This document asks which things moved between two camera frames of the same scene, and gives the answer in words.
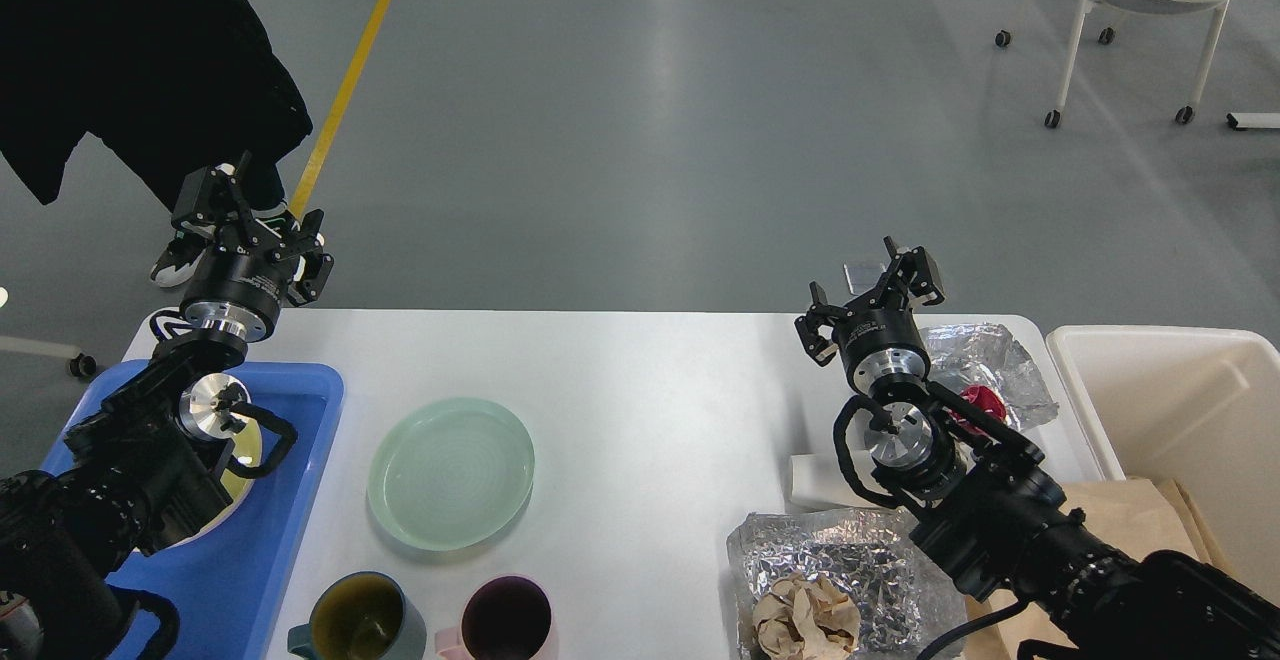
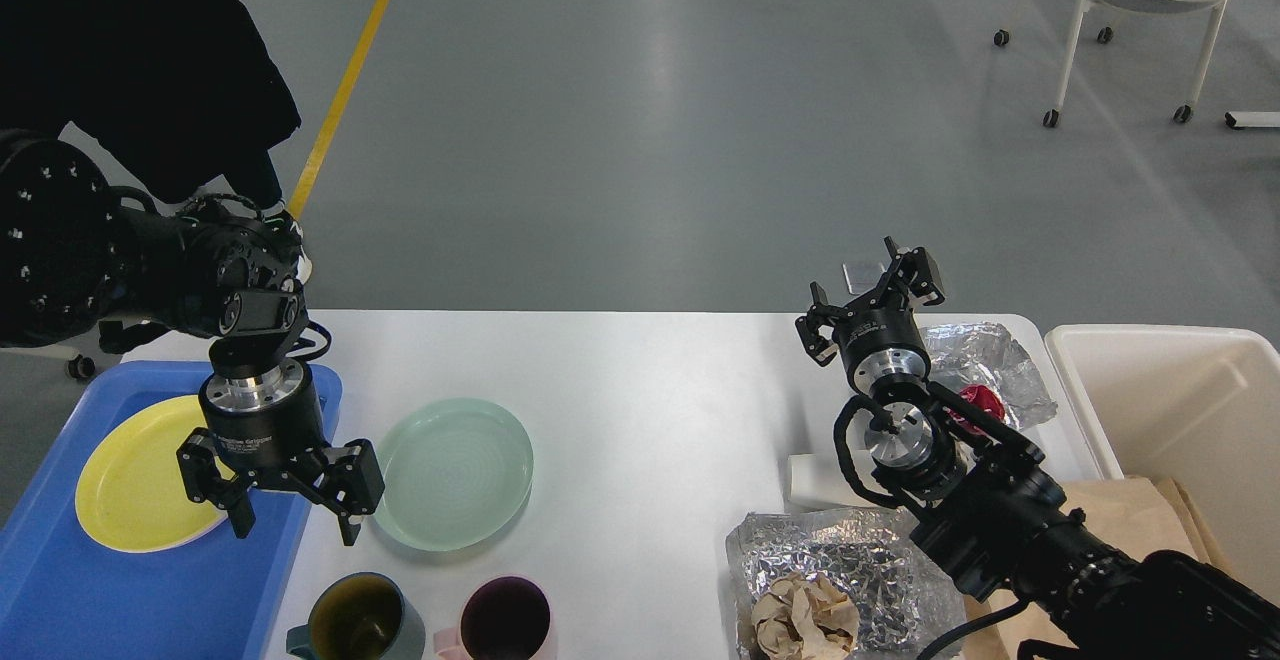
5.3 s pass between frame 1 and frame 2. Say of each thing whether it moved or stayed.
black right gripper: stayed
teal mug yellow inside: stayed
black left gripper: moved
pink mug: stayed
